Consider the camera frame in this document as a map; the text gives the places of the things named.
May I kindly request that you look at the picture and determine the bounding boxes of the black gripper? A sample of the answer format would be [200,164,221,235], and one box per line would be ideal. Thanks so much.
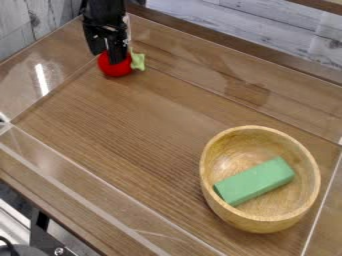
[78,0,128,64]

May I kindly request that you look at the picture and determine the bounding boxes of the black metal table leg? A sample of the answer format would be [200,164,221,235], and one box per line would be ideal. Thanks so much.
[29,208,77,256]

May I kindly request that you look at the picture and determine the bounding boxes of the green rectangular block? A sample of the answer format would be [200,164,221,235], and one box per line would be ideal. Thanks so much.
[212,157,295,207]

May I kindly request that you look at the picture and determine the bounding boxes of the clear acrylic table barrier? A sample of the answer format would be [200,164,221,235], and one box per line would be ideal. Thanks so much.
[0,8,342,256]

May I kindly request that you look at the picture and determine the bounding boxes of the black cable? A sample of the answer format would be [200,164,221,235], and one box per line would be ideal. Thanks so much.
[0,235,18,256]

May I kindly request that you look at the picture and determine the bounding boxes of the red plush fruit green leaves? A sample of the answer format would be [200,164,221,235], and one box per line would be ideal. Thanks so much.
[97,49,145,77]

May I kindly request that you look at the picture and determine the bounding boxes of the wooden bowl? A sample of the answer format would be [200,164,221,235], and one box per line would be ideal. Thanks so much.
[199,125,320,234]

